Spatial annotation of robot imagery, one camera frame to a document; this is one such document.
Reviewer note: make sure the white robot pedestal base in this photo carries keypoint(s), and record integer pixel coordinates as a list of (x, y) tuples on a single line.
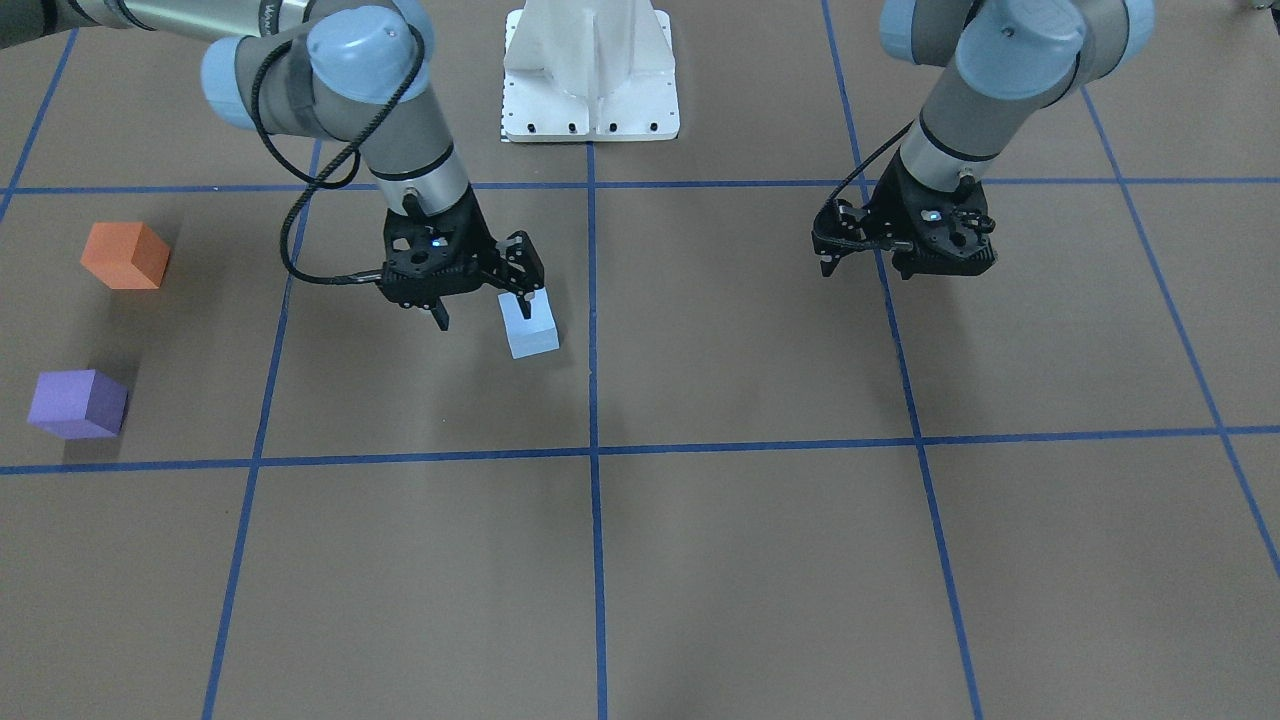
[(589, 71)]

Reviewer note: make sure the orange foam block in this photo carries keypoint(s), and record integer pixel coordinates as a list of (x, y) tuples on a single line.
[(126, 255)]

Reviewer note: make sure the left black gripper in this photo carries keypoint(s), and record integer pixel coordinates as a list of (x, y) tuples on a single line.
[(893, 213)]

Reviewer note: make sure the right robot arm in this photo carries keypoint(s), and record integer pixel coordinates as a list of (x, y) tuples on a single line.
[(352, 72)]

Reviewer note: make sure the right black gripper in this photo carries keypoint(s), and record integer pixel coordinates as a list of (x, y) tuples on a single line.
[(481, 243)]

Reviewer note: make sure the purple foam block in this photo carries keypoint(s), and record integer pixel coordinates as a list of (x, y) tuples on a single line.
[(79, 404)]

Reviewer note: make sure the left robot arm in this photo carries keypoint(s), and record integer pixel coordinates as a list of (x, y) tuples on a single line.
[(1001, 62)]

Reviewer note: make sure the light blue foam block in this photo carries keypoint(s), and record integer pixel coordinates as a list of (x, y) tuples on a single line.
[(529, 336)]

